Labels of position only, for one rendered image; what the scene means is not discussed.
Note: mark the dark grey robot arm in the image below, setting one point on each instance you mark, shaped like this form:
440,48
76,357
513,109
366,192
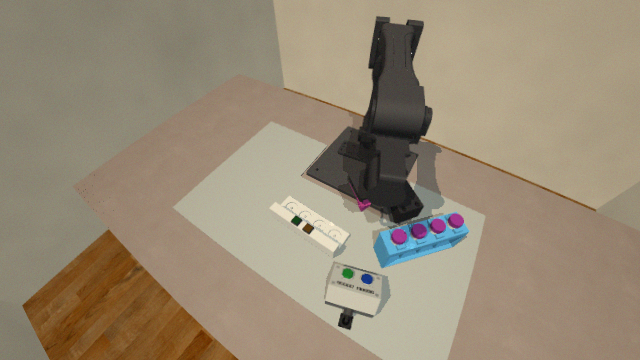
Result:
398,106

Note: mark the cream long bar with two dark lamps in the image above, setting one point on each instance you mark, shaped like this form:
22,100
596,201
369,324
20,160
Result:
310,225

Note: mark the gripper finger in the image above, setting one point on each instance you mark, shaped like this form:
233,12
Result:
362,205

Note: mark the blue rectangular tube holder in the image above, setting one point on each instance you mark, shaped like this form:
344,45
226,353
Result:
389,254

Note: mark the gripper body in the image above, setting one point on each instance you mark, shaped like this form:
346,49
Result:
356,180

